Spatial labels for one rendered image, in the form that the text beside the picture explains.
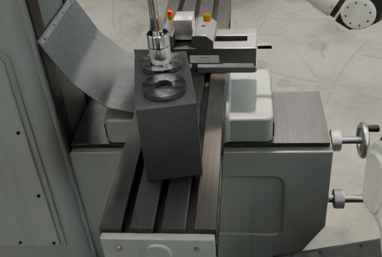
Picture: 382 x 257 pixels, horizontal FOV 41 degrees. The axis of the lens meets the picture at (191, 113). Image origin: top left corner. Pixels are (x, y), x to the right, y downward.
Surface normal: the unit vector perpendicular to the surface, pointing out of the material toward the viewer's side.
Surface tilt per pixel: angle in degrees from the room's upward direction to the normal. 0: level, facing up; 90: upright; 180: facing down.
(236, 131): 90
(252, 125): 90
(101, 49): 45
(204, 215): 0
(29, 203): 89
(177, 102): 0
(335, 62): 0
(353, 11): 87
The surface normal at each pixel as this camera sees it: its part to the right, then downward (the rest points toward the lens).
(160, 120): 0.10, 0.57
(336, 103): -0.07, -0.81
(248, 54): -0.13, 0.58
